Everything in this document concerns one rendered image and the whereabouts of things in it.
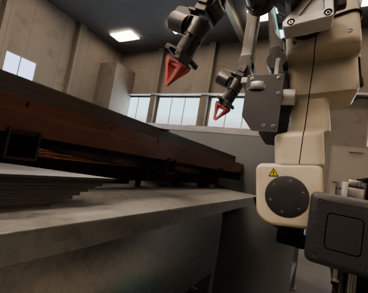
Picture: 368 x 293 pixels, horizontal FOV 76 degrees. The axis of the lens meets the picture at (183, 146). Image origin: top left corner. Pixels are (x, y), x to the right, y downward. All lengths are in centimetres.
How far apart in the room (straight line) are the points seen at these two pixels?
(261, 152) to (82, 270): 119
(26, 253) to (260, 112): 59
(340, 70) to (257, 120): 24
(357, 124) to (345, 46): 842
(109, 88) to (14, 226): 1154
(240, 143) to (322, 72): 88
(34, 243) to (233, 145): 138
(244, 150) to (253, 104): 85
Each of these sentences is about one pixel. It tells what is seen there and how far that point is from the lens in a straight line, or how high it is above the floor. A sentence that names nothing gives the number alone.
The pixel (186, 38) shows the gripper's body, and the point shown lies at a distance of 72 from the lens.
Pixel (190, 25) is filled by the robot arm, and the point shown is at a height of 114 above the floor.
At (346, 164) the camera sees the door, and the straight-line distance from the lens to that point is 885.
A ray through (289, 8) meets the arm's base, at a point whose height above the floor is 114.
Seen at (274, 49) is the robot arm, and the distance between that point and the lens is 109.
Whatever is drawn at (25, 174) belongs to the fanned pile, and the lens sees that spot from 33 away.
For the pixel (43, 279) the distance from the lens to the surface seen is 51.
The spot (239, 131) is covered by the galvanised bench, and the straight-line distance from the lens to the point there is 155.
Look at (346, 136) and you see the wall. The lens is 902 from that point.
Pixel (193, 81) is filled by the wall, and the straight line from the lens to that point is 1075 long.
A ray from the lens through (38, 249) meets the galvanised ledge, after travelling 28.
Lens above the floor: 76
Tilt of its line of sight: 4 degrees up
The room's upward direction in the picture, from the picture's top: 9 degrees clockwise
